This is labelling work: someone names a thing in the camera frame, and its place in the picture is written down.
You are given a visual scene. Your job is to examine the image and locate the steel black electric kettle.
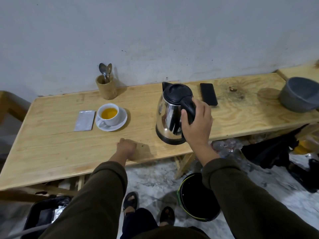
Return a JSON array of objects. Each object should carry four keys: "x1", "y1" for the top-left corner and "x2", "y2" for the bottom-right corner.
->
[{"x1": 156, "y1": 82, "x2": 197, "y2": 146}]

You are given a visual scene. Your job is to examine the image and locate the orange brewed tea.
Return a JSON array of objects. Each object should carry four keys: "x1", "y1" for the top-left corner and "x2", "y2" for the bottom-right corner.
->
[{"x1": 101, "y1": 108, "x2": 118, "y2": 120}]

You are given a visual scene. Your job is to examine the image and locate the person's left hand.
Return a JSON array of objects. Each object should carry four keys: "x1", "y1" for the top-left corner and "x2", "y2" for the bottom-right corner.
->
[{"x1": 116, "y1": 138, "x2": 138, "y2": 161}]

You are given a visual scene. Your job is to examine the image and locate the white cup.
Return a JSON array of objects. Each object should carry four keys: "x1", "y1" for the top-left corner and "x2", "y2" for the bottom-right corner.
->
[{"x1": 96, "y1": 103, "x2": 120, "y2": 127}]

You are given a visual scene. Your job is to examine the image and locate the grey bowl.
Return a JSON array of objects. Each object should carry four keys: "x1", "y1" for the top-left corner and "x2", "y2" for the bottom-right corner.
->
[{"x1": 278, "y1": 77, "x2": 319, "y2": 113}]

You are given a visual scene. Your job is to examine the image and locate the white saucer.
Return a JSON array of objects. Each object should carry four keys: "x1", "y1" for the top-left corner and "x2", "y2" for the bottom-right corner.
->
[{"x1": 95, "y1": 107, "x2": 128, "y2": 132}]

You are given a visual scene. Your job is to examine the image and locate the white cable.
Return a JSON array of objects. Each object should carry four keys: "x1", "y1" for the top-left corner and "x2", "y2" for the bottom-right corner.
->
[{"x1": 5, "y1": 223, "x2": 51, "y2": 239}]

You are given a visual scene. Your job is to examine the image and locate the person's right forearm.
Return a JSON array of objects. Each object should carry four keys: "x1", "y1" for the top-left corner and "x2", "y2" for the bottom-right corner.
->
[{"x1": 190, "y1": 144, "x2": 319, "y2": 239}]

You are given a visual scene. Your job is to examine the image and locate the person's right hand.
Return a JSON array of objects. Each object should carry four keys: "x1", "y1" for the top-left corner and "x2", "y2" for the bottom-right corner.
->
[{"x1": 180, "y1": 98, "x2": 214, "y2": 147}]

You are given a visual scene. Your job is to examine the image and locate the black bucket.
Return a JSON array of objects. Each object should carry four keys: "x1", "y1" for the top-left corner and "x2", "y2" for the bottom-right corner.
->
[{"x1": 177, "y1": 173, "x2": 221, "y2": 222}]

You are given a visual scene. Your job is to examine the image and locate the person's left forearm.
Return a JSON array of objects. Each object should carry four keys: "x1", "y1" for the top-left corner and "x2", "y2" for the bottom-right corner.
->
[{"x1": 39, "y1": 154, "x2": 129, "y2": 239}]

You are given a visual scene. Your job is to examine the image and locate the silver foil sachet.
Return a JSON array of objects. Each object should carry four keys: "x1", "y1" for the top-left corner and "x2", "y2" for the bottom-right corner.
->
[{"x1": 73, "y1": 111, "x2": 96, "y2": 132}]

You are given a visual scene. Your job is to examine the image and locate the black open case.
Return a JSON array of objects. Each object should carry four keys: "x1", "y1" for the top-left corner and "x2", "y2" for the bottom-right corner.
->
[{"x1": 21, "y1": 195, "x2": 73, "y2": 239}]

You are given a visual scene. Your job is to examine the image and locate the wooden side table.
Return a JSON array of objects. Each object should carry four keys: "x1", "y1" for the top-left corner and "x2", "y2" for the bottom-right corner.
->
[{"x1": 0, "y1": 91, "x2": 32, "y2": 128}]

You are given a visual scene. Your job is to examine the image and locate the black sandal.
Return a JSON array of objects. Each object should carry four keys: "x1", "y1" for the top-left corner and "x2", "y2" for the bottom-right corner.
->
[
  {"x1": 159, "y1": 206, "x2": 176, "y2": 227},
  {"x1": 122, "y1": 191, "x2": 140, "y2": 217}
]

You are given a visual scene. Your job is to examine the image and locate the bamboo utensil holder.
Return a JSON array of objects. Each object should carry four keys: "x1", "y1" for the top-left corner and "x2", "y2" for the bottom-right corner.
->
[{"x1": 95, "y1": 74, "x2": 118, "y2": 100}]

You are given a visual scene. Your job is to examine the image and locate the black phone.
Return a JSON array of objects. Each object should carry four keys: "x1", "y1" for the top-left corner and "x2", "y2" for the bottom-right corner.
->
[{"x1": 200, "y1": 83, "x2": 219, "y2": 107}]

